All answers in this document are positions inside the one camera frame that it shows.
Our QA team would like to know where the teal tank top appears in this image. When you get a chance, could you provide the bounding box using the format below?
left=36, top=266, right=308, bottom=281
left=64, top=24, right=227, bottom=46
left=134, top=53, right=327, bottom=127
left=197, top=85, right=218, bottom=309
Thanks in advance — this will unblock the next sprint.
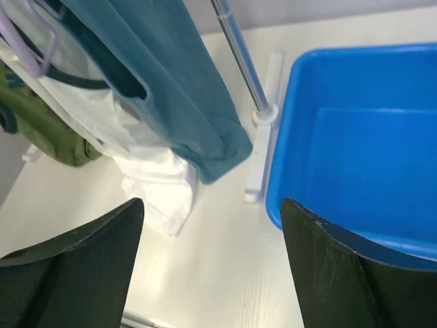
left=66, top=1, right=252, bottom=184

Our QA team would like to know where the lavender plastic hanger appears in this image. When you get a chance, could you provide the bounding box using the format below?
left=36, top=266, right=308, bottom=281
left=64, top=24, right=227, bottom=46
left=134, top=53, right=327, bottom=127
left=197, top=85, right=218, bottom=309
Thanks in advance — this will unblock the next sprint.
left=1, top=1, right=67, bottom=77

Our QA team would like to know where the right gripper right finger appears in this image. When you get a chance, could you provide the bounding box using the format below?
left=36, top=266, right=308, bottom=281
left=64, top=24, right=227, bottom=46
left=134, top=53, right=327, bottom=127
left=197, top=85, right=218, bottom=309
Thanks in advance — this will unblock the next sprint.
left=280, top=198, right=436, bottom=327

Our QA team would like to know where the blue plastic bin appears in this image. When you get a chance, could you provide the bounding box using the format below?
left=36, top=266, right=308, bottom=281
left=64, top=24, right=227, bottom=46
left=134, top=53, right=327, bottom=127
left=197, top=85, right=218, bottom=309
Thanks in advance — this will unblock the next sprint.
left=266, top=43, right=436, bottom=260

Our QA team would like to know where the white clothes rack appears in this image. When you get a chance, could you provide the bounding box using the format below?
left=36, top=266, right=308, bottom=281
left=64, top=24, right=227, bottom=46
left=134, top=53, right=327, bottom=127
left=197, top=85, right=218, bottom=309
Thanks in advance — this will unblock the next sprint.
left=211, top=0, right=285, bottom=203

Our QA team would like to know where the white navy-trimmed tank top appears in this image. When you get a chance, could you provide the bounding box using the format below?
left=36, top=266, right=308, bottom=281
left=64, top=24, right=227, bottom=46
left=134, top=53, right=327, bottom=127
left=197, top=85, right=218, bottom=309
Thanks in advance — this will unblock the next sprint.
left=0, top=0, right=206, bottom=237

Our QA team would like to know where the green tank top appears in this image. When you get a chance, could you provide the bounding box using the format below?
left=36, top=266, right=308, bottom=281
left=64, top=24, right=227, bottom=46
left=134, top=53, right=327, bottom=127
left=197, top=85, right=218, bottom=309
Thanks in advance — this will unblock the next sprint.
left=1, top=63, right=101, bottom=167

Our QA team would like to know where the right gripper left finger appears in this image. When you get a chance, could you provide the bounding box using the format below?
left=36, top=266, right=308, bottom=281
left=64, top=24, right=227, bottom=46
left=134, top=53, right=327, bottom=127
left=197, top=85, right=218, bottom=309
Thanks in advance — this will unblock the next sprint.
left=1, top=198, right=144, bottom=327

